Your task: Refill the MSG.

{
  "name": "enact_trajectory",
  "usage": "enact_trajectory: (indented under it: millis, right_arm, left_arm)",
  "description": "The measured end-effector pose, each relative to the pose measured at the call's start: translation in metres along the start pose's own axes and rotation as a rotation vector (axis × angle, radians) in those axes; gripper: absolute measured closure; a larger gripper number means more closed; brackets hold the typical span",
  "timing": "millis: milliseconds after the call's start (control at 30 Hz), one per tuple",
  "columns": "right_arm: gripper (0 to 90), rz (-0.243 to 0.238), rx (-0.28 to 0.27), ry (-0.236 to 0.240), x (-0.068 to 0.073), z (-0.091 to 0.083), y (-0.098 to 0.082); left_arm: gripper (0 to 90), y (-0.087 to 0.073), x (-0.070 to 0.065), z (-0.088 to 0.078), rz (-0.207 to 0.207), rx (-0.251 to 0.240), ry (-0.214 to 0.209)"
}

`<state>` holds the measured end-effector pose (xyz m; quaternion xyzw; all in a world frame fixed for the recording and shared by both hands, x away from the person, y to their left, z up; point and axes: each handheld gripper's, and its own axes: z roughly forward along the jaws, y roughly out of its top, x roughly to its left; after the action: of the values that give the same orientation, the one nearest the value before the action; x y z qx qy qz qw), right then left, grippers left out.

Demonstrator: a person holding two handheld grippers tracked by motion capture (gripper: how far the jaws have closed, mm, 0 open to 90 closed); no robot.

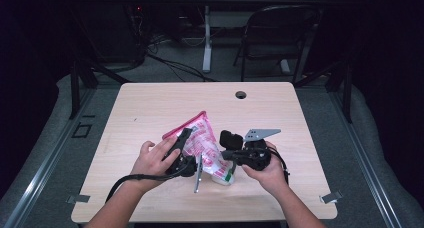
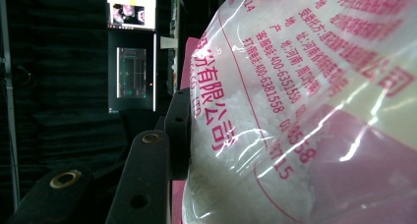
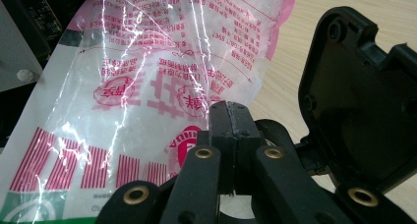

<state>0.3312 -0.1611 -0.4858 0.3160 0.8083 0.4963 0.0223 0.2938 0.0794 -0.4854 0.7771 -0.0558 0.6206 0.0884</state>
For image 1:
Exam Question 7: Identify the grey metal table bracket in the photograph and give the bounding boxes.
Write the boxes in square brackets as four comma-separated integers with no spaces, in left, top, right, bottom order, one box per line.
[319,190,344,205]
[65,194,91,205]

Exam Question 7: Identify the person's left hand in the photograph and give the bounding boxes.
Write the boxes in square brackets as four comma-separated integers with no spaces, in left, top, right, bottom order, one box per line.
[129,135,182,193]

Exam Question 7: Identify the dark equipment with red light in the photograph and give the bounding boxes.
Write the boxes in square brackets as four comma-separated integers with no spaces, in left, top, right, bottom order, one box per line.
[95,0,148,64]

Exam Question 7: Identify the red white seasoning packet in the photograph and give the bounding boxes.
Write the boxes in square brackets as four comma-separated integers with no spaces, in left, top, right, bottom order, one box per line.
[161,110,236,186]

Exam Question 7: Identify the white desk leg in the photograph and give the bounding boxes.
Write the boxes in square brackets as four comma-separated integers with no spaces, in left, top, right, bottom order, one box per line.
[201,5,214,74]

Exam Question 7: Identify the black floor cables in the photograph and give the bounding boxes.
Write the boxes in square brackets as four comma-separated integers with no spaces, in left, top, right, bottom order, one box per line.
[145,34,218,83]

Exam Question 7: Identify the white desk foot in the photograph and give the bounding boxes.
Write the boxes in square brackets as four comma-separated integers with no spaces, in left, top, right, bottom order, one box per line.
[279,58,292,75]

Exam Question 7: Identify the person's right hand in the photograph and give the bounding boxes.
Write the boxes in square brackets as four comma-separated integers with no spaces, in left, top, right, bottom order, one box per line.
[241,141,290,198]

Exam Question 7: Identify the black metal stand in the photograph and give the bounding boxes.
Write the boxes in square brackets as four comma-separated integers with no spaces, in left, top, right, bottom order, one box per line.
[293,58,354,124]
[68,58,132,120]

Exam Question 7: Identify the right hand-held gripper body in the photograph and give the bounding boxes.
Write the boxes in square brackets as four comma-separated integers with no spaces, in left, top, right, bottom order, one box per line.
[240,128,282,172]

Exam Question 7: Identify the black folding chair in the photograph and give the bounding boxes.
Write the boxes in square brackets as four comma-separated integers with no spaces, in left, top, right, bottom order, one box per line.
[232,4,322,84]

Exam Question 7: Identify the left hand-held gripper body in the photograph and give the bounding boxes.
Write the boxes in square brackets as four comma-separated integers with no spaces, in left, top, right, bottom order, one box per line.
[164,153,204,194]

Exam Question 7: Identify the right hand-held gripper cable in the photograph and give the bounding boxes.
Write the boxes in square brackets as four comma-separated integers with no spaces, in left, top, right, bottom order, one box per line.
[267,146,291,186]

